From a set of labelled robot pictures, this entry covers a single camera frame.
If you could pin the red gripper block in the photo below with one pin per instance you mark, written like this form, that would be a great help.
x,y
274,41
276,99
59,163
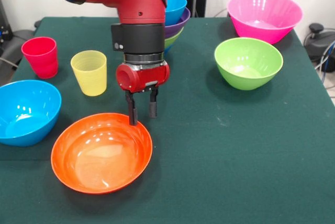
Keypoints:
x,y
146,77

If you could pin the small dark blue bowl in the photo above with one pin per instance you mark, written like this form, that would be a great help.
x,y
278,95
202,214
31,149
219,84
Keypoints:
x,y
167,49

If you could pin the yellow plastic cup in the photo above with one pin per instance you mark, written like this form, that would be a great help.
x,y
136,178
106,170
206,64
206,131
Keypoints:
x,y
89,73

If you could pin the orange plastic bowl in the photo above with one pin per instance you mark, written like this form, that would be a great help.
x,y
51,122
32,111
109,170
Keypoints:
x,y
102,156

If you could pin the green plastic bowl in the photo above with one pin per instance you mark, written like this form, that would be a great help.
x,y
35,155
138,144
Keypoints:
x,y
248,63
171,40

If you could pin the purple plastic bowl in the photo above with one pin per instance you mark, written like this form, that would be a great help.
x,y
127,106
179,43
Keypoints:
x,y
175,26

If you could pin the light blue plastic bowl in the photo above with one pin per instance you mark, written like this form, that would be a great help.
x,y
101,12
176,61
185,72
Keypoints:
x,y
175,6
26,111

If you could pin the red plastic cup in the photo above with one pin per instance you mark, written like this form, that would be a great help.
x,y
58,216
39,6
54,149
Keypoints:
x,y
40,57

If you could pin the large magenta plastic bowl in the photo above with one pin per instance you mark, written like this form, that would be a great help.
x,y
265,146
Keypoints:
x,y
264,14

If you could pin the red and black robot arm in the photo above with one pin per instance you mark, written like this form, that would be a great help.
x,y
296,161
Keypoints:
x,y
138,25

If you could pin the dark green tablecloth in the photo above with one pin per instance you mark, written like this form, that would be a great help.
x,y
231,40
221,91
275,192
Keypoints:
x,y
209,182

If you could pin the black equipment case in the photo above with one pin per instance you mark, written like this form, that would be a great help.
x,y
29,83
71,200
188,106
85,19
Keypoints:
x,y
5,25

